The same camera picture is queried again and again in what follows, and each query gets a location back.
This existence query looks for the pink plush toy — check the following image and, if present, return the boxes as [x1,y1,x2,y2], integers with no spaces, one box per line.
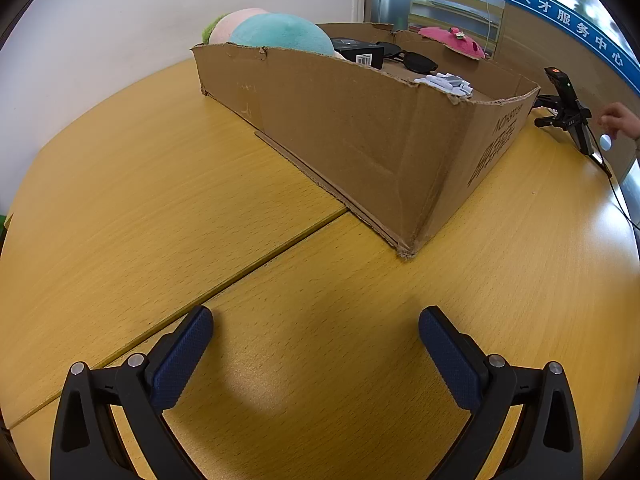
[417,26,486,60]

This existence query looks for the small black product box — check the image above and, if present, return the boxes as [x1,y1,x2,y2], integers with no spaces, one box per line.
[330,37,385,69]

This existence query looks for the cardboard box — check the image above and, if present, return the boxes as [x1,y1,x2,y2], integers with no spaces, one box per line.
[190,22,542,260]

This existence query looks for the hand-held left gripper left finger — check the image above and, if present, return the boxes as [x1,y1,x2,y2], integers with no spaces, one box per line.
[50,305,215,480]

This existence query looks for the small white grey item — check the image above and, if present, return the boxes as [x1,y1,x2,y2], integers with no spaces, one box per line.
[414,72,475,98]

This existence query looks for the person's right hand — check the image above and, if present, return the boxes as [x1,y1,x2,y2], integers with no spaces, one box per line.
[598,102,640,142]

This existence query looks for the pastel plush toy green hair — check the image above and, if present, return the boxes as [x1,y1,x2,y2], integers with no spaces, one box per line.
[201,8,336,58]

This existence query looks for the black cable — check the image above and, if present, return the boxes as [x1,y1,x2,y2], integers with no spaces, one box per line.
[590,152,640,232]

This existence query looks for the wooden desktop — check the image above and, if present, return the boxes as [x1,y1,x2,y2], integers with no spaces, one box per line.
[0,57,640,480]

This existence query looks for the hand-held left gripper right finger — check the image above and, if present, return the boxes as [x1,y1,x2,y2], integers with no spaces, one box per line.
[419,305,583,480]

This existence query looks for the black sunglasses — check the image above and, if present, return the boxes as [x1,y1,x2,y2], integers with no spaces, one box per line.
[375,41,440,73]

